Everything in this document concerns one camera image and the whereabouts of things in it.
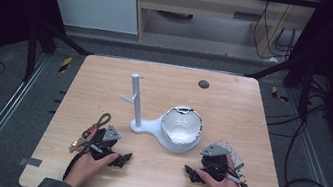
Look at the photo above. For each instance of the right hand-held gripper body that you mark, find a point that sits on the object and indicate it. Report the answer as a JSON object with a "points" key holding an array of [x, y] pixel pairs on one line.
{"points": [[215, 165]]}

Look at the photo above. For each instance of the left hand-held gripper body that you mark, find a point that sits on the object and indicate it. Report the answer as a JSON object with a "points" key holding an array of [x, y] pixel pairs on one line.
{"points": [[104, 146]]}

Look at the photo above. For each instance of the person's left hand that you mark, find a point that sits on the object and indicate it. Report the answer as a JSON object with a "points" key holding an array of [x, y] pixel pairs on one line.
{"points": [[83, 169]]}

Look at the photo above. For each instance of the flat silver pouch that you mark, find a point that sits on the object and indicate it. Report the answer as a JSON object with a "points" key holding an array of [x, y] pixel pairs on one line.
{"points": [[235, 159]]}

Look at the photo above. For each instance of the white stand with pole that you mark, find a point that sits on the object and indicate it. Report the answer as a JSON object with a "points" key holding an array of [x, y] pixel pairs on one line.
{"points": [[150, 127]]}

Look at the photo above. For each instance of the white bowl with patterned rim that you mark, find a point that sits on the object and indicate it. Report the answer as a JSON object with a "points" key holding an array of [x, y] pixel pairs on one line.
{"points": [[181, 126]]}

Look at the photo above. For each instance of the yellow tool left floor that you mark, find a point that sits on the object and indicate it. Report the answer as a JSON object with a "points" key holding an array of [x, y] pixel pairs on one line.
{"points": [[65, 64]]}

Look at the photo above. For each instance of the yellow tool floor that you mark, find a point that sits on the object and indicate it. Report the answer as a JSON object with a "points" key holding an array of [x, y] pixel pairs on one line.
{"points": [[278, 95], [65, 64]]}

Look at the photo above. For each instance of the yellow tool right floor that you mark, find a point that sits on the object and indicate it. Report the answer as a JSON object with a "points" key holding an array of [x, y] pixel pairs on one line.
{"points": [[278, 95]]}

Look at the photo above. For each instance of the black metal stand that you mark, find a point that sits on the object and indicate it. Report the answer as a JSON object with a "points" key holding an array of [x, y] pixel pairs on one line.
{"points": [[304, 91], [32, 52]]}

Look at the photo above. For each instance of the light wooden desk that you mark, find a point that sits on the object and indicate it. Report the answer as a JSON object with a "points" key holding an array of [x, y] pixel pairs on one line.
{"points": [[202, 6]]}

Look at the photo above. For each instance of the grey table edge bracket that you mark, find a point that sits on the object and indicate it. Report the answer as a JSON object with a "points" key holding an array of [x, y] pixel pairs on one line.
{"points": [[30, 161]]}

